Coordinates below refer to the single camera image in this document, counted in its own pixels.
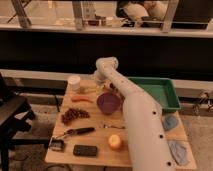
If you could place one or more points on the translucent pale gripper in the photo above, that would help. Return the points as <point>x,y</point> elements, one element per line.
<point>99,78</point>

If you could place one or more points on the yellow banana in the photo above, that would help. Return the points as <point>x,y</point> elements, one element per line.
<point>87,90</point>

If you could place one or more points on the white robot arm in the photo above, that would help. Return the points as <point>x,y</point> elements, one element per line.
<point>148,147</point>

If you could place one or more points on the purple bowl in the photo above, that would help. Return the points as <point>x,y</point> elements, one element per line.
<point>108,103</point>

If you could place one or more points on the white plastic cup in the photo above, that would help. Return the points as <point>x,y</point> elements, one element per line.
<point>74,82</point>

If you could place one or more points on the bunch of dark grapes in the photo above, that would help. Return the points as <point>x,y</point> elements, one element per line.
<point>72,114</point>

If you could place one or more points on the metal clip tool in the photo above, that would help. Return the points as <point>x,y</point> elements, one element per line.
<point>113,126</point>

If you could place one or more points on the wooden table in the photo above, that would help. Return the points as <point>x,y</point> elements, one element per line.
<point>99,138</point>

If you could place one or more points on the green plastic tray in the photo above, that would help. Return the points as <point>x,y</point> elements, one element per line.
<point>162,90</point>

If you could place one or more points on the yellow apple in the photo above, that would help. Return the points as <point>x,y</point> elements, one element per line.
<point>115,142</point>

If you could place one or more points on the black rectangular block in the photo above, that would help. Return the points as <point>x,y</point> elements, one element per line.
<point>84,150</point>

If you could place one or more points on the small black brush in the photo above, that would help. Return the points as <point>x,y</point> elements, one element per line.
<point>56,144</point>

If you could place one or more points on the blue cup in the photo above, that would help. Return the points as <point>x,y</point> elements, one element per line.
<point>170,122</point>

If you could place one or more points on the black chair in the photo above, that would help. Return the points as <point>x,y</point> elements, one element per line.
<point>14,111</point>

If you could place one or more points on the blue-grey cloth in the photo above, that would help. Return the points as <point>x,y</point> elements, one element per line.
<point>179,152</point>

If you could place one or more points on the black handled kitchen tool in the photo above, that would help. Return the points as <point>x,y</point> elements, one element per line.
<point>78,131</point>

